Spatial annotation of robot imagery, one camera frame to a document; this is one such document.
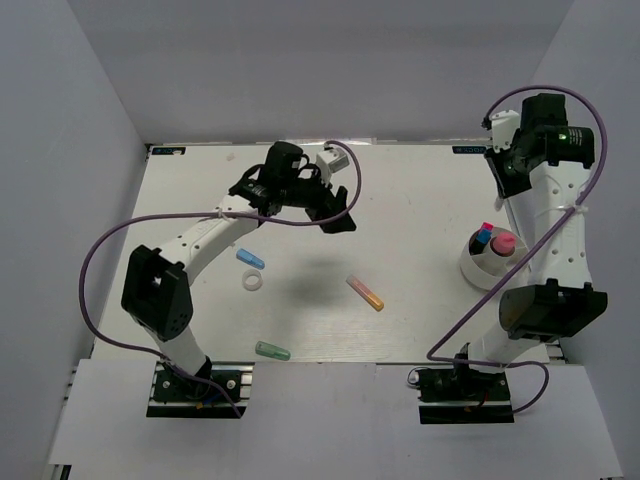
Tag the left corner label sticker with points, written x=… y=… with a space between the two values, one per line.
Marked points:
x=167 y=150

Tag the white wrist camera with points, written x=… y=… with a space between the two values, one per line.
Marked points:
x=502 y=127
x=331 y=160

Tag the blue black highlighter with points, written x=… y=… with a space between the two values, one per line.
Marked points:
x=476 y=246

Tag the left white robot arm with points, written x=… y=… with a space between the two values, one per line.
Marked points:
x=157 y=287

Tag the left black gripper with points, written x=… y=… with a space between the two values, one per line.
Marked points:
x=326 y=200

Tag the green translucent cap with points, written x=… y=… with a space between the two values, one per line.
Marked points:
x=271 y=351

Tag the white round divided container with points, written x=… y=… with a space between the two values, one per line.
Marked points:
x=485 y=270

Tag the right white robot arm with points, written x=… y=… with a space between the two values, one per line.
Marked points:
x=558 y=299

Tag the blue translucent cap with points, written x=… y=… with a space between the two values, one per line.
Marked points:
x=250 y=259

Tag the right corner label sticker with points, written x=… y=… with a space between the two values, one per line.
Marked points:
x=468 y=149

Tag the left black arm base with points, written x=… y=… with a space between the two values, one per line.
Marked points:
x=174 y=397

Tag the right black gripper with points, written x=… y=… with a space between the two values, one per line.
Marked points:
x=506 y=187

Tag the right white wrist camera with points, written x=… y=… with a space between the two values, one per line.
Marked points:
x=502 y=127

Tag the corner label sticker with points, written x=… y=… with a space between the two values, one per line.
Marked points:
x=167 y=150
x=468 y=149

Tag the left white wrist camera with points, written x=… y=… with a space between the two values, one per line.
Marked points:
x=331 y=160

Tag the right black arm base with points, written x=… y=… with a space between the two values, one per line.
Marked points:
x=460 y=395

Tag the pink capped clear tube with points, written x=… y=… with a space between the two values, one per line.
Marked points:
x=504 y=244

